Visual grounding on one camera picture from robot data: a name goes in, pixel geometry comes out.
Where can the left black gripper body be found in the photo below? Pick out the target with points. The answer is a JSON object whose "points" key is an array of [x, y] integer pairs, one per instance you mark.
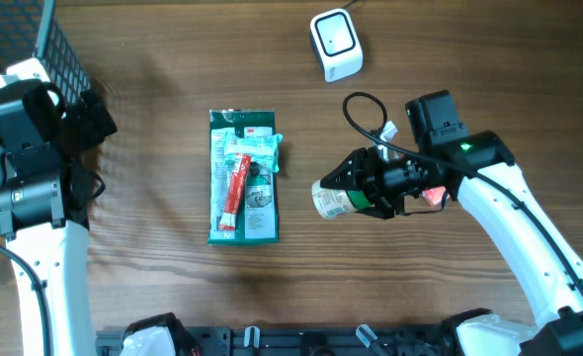
{"points": [[81, 132]]}

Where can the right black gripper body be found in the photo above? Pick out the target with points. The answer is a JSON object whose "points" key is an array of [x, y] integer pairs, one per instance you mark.
{"points": [[397, 176]]}

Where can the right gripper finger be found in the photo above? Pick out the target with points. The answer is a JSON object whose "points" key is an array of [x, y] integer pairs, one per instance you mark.
{"points": [[349, 175], [380, 210]]}

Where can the green lidded jar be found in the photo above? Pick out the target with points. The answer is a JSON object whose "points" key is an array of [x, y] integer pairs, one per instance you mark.
{"points": [[332, 204]]}

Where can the orange tissue box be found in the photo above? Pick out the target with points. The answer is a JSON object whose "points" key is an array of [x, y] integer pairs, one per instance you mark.
{"points": [[435, 196]]}

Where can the teal pack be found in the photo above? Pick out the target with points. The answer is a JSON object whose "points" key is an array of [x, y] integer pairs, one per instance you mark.
{"points": [[263, 150]]}

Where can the green 3M package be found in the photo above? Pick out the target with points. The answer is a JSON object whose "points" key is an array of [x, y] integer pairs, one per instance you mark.
{"points": [[257, 219]]}

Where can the red stick sachet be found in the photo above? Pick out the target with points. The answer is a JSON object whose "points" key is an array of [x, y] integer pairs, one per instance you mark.
{"points": [[238, 177]]}

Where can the grey plastic mesh basket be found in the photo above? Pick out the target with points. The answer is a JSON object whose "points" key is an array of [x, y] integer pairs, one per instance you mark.
{"points": [[29, 30]]}

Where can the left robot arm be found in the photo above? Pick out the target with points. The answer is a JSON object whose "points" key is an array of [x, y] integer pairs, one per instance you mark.
{"points": [[44, 211]]}

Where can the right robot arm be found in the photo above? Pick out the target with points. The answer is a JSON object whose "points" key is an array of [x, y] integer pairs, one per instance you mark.
{"points": [[478, 171]]}

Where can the white barcode scanner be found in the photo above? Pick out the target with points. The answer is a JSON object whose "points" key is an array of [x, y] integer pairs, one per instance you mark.
{"points": [[336, 44]]}

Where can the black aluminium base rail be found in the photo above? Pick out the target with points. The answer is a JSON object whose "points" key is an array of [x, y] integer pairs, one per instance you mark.
{"points": [[424, 339]]}

